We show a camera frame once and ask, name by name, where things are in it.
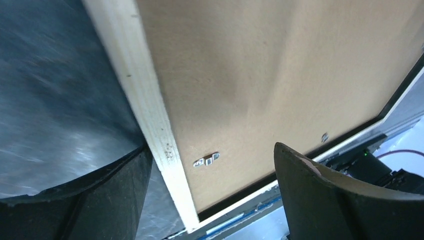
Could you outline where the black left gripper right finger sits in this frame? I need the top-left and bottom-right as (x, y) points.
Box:
(273, 142), (424, 240)

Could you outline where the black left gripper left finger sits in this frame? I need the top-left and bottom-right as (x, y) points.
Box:
(0, 147), (153, 240)

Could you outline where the brown backing board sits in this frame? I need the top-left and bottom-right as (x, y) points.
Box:
(138, 0), (424, 212)

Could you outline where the wooden picture frame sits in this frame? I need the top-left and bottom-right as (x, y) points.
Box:
(83, 0), (424, 233)

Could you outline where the silver frame turn clip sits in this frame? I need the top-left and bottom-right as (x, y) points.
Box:
(192, 152), (221, 168)

